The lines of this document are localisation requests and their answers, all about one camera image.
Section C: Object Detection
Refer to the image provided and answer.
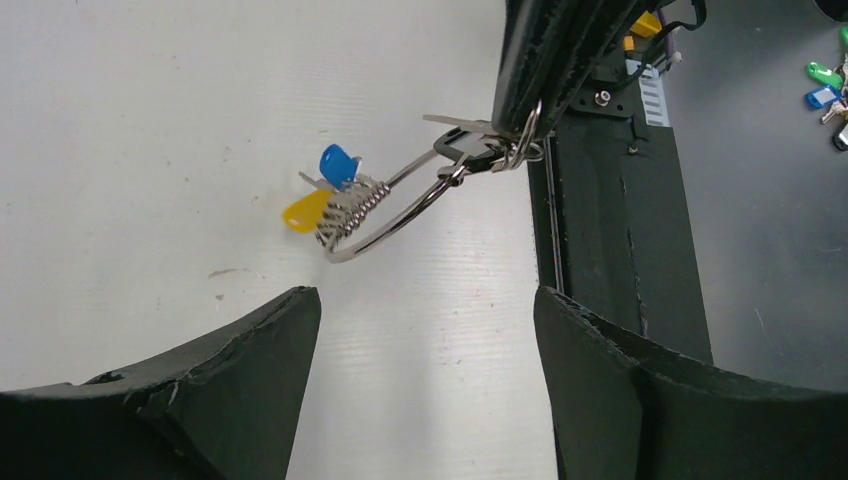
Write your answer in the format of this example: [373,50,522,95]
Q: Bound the right white cable duct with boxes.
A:
[633,65,672,128]

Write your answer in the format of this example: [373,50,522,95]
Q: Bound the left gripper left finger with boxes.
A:
[1,287,321,479]

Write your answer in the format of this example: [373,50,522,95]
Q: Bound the loose colourful key tags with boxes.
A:
[804,24,847,153]

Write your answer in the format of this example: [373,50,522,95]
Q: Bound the black fob key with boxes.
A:
[423,114,508,175]

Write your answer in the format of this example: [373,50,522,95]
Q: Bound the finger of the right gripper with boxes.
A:
[536,0,655,136]
[491,1,597,138]

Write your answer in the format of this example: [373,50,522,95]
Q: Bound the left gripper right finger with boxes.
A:
[534,287,847,479]

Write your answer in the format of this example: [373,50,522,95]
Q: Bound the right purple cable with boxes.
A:
[655,6,684,71]

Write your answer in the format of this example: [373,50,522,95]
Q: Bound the keyring with keys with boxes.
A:
[281,107,544,264]

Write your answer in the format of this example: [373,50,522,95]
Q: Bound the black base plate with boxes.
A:
[526,39,715,366]

